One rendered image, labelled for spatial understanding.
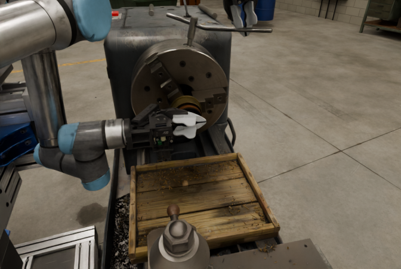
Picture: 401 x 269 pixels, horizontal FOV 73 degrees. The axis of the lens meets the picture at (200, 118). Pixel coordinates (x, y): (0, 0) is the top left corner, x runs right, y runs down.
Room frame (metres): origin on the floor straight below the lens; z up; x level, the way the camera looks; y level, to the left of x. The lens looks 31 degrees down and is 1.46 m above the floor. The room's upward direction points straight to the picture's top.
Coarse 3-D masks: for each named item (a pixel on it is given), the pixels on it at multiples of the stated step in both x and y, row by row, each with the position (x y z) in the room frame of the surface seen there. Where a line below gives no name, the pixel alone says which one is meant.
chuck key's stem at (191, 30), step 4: (192, 16) 0.82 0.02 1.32; (192, 20) 0.82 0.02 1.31; (196, 20) 0.82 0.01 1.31; (192, 24) 0.82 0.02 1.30; (192, 28) 0.81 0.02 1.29; (188, 32) 0.82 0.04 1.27; (192, 32) 0.81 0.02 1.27; (188, 36) 0.82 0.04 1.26; (192, 36) 0.82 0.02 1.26; (188, 40) 0.82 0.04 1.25; (188, 44) 0.82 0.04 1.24
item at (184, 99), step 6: (186, 96) 0.69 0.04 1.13; (174, 102) 0.68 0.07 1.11; (180, 102) 0.67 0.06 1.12; (186, 102) 0.66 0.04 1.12; (192, 102) 0.67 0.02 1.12; (198, 102) 0.70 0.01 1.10; (180, 108) 0.64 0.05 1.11; (186, 108) 0.64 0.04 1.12; (192, 108) 0.64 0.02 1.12; (198, 108) 0.67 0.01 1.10; (198, 114) 0.64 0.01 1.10
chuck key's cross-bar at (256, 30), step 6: (174, 18) 0.86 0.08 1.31; (180, 18) 0.85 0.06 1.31; (198, 24) 0.81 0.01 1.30; (210, 30) 0.79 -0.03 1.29; (216, 30) 0.78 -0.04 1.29; (222, 30) 0.77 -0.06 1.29; (228, 30) 0.76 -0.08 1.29; (234, 30) 0.75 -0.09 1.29; (240, 30) 0.74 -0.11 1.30; (246, 30) 0.73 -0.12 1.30; (252, 30) 0.72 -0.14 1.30; (258, 30) 0.71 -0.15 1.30; (264, 30) 0.70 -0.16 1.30; (270, 30) 0.70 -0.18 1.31
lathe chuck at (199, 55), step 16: (160, 48) 0.81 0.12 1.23; (176, 48) 0.78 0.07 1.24; (192, 48) 0.79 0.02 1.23; (144, 64) 0.75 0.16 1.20; (176, 64) 0.77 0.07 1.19; (192, 64) 0.78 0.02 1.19; (208, 64) 0.79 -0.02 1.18; (144, 80) 0.75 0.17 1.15; (176, 80) 0.77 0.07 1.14; (192, 80) 0.78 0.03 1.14; (208, 80) 0.79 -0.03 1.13; (224, 80) 0.80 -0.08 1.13; (144, 96) 0.75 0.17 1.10; (160, 96) 0.76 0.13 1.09; (208, 112) 0.80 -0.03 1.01
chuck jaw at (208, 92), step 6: (192, 90) 0.79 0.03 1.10; (198, 90) 0.79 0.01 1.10; (204, 90) 0.78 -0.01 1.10; (210, 90) 0.78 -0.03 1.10; (216, 90) 0.78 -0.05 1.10; (222, 90) 0.78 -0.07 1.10; (192, 96) 0.75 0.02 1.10; (198, 96) 0.74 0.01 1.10; (204, 96) 0.74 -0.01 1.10; (210, 96) 0.74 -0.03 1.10; (216, 96) 0.76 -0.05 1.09; (222, 96) 0.76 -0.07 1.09; (204, 102) 0.71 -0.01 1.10; (210, 102) 0.74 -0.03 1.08; (216, 102) 0.76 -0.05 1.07; (222, 102) 0.76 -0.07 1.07; (204, 108) 0.71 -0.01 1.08; (210, 108) 0.73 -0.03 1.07
